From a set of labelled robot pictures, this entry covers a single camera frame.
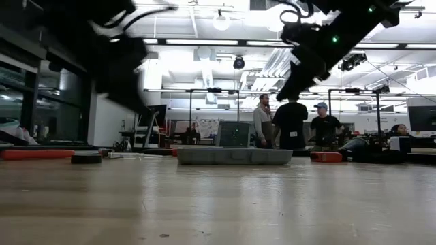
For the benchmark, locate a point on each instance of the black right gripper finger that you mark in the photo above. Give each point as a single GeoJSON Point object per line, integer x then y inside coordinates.
{"type": "Point", "coordinates": [306, 68]}

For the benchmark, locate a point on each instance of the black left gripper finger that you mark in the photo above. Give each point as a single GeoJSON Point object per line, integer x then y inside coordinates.
{"type": "Point", "coordinates": [126, 88]}

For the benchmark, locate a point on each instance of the black tape roll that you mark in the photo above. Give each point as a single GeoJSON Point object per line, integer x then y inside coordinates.
{"type": "Point", "coordinates": [86, 159]}

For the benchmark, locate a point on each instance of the red tape measure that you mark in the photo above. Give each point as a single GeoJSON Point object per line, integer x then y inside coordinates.
{"type": "Point", "coordinates": [325, 157]}

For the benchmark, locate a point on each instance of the grey plastic tool case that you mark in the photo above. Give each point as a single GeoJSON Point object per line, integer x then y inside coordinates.
{"type": "Point", "coordinates": [235, 156]}

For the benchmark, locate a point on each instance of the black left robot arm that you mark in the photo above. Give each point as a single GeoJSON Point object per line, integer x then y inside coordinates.
{"type": "Point", "coordinates": [85, 13]}

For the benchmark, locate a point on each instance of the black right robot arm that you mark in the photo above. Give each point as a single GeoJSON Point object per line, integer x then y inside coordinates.
{"type": "Point", "coordinates": [368, 13]}

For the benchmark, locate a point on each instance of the black monitor on stand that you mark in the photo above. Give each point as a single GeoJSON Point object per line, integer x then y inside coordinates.
{"type": "Point", "coordinates": [157, 115]}

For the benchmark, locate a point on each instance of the person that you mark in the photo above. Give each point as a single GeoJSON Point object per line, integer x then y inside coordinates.
{"type": "Point", "coordinates": [290, 122]}
{"type": "Point", "coordinates": [263, 122]}
{"type": "Point", "coordinates": [401, 130]}
{"type": "Point", "coordinates": [325, 127]}

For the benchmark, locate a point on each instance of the black safety glasses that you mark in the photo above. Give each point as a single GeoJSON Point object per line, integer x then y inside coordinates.
{"type": "Point", "coordinates": [122, 146]}

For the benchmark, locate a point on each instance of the white banner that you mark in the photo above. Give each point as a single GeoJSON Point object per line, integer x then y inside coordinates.
{"type": "Point", "coordinates": [207, 127]}

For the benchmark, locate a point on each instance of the grey box with green lights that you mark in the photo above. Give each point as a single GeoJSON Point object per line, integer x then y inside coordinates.
{"type": "Point", "coordinates": [235, 134]}

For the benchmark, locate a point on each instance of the white box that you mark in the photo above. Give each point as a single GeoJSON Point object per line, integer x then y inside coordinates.
{"type": "Point", "coordinates": [401, 144]}

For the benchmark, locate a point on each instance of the white cloth bundle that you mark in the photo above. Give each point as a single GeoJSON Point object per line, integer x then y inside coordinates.
{"type": "Point", "coordinates": [13, 131]}

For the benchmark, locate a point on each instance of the black camera on rig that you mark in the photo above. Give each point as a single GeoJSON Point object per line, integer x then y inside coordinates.
{"type": "Point", "coordinates": [352, 62]}

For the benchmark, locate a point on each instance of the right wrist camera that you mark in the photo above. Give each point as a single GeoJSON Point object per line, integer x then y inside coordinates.
{"type": "Point", "coordinates": [298, 34]}

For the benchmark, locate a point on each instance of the black ceiling dome camera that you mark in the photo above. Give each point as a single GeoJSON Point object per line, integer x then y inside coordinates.
{"type": "Point", "coordinates": [239, 63]}

